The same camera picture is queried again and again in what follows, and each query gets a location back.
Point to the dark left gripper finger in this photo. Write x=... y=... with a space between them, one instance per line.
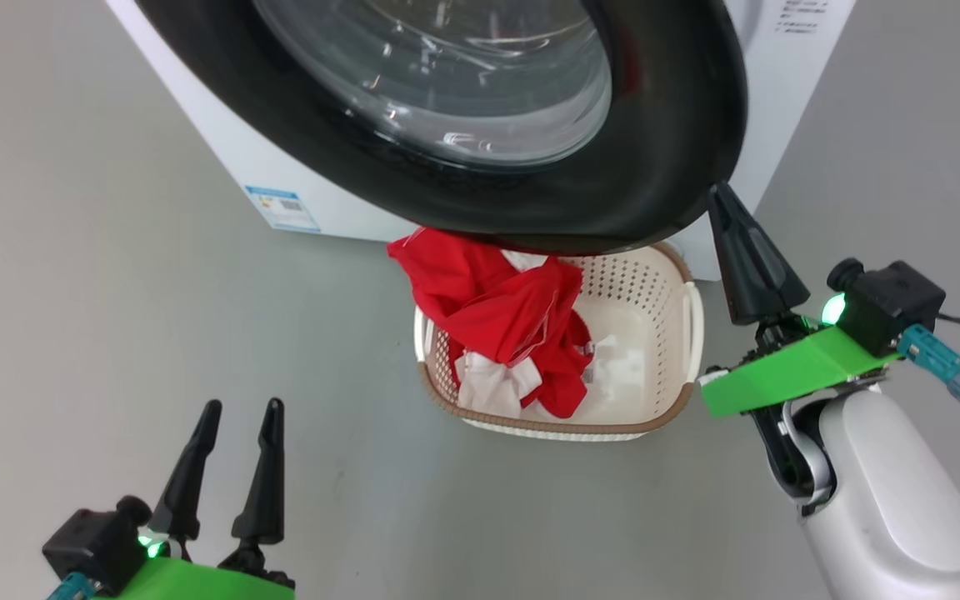
x=188 y=483
x=267 y=492

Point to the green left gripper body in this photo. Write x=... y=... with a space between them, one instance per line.
x=197 y=583

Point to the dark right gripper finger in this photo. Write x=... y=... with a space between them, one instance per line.
x=776 y=283
x=738 y=283

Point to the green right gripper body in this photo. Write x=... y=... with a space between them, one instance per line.
x=797 y=371

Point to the black-rimmed glass washer door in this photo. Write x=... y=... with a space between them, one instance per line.
x=663 y=150

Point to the red and white garment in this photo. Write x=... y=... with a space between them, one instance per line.
x=497 y=308

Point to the cream perforated laundry basket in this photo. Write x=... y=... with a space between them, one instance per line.
x=647 y=292

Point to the white front-load washing machine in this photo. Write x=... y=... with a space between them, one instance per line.
x=788 y=100

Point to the small printed text sticker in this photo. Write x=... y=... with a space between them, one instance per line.
x=803 y=15

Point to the blue energy label sticker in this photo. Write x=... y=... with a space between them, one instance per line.
x=282 y=208

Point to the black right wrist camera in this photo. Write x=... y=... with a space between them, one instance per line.
x=897 y=304

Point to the teal left camera connector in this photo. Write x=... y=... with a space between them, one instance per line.
x=72 y=587

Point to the teal camera connector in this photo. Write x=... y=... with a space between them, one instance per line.
x=934 y=358
x=72 y=587

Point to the teal right camera connector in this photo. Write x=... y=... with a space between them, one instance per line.
x=934 y=358

